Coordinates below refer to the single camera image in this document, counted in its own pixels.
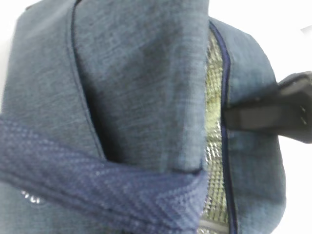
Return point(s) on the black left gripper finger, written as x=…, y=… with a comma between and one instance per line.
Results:
x=285, y=110

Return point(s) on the dark blue lunch bag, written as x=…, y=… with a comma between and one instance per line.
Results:
x=112, y=122

